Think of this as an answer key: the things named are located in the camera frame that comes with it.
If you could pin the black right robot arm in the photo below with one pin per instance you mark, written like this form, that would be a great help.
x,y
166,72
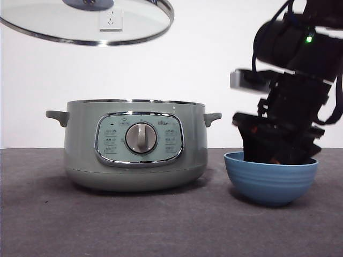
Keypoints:
x,y
302,53

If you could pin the glass lid with green knob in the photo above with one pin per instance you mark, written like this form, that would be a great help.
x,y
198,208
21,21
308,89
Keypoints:
x,y
67,24

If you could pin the white wall socket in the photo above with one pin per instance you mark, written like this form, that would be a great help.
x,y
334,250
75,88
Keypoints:
x,y
111,20

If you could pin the blue ribbed bowl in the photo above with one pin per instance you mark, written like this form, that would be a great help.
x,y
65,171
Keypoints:
x,y
270,184

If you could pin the pale green electric steamer pot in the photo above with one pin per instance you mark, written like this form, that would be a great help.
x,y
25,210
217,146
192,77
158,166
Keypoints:
x,y
80,150

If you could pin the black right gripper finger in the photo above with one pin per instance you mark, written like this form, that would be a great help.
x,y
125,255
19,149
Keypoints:
x,y
254,144
300,152

